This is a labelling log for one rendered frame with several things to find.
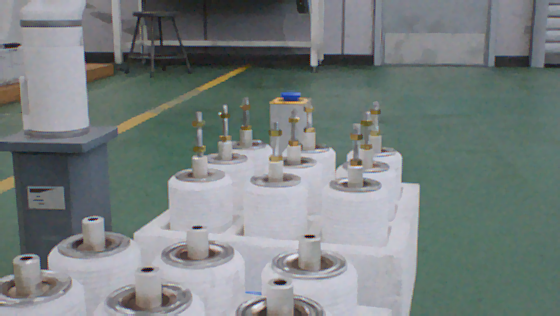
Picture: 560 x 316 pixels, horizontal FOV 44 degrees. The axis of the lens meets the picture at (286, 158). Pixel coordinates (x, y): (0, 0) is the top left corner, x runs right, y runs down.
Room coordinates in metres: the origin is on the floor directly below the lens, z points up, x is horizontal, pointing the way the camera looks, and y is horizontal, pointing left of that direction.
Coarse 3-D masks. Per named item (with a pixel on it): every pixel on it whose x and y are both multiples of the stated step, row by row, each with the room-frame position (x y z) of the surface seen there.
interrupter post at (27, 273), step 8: (24, 256) 0.59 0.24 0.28; (32, 256) 0.59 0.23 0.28; (16, 264) 0.58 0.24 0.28; (24, 264) 0.58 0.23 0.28; (32, 264) 0.58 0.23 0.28; (16, 272) 0.58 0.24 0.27; (24, 272) 0.58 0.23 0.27; (32, 272) 0.58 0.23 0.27; (40, 272) 0.59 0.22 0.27; (16, 280) 0.58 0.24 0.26; (24, 280) 0.58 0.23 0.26; (32, 280) 0.58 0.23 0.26; (40, 280) 0.59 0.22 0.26; (16, 288) 0.58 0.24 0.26; (24, 288) 0.57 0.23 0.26; (32, 288) 0.58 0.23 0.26; (40, 288) 0.58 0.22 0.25
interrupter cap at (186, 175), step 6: (210, 168) 1.04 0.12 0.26; (180, 174) 1.01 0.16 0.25; (186, 174) 1.01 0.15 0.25; (192, 174) 1.02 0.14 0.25; (210, 174) 1.02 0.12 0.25; (216, 174) 1.01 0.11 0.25; (222, 174) 1.00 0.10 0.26; (180, 180) 0.98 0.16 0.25; (186, 180) 0.97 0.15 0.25; (192, 180) 0.97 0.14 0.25; (198, 180) 0.97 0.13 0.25; (204, 180) 0.97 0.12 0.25; (210, 180) 0.98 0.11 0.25; (216, 180) 0.98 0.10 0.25
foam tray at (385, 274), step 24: (408, 192) 1.17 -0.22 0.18; (168, 216) 1.03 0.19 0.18; (240, 216) 1.04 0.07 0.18; (312, 216) 1.03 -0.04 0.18; (408, 216) 1.03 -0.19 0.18; (144, 240) 0.95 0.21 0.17; (168, 240) 0.94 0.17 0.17; (216, 240) 0.93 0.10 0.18; (240, 240) 0.92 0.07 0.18; (264, 240) 0.92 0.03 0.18; (288, 240) 0.92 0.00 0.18; (408, 240) 0.95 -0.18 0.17; (144, 264) 0.95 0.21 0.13; (264, 264) 0.90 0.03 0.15; (360, 264) 0.87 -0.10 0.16; (384, 264) 0.86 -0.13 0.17; (408, 264) 0.97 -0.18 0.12; (360, 288) 0.87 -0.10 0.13; (384, 288) 0.86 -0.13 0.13; (408, 288) 1.00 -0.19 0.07; (408, 312) 1.03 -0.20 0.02
